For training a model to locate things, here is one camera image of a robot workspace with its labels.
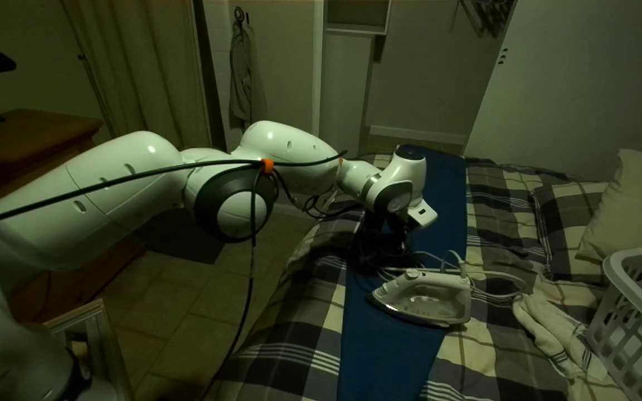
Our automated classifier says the white steam iron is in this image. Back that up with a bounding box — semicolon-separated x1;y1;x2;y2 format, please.
369;268;473;327

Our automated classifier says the blue ironing board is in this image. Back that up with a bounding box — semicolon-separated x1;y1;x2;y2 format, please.
336;144;468;401

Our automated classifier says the checked bed blanket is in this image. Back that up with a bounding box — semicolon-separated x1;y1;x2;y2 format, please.
205;154;634;401

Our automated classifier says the white door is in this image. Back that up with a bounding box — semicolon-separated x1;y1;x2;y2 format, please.
319;30;376;158

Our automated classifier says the checked pillow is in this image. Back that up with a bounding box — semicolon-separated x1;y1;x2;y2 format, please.
529;181;611;286

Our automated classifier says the white striped towel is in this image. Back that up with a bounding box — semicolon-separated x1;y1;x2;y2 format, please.
512;292;609;383

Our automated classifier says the hanging grey garment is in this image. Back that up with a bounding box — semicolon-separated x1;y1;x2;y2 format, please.
227;7;269;132

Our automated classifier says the white wardrobe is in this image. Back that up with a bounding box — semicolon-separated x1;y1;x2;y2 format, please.
463;0;642;182

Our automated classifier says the beige pillow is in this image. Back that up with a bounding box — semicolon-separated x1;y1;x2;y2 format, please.
575;148;642;263

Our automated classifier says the white laundry basket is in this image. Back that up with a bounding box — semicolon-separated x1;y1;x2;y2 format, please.
585;246;642;401

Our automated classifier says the beige curtain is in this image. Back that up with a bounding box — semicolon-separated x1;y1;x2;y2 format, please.
61;0;213;150

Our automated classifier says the wooden dresser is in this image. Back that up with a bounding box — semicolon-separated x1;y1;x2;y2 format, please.
0;108;148;325

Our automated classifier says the white power cord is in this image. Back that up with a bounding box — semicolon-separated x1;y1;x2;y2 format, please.
378;249;528;302

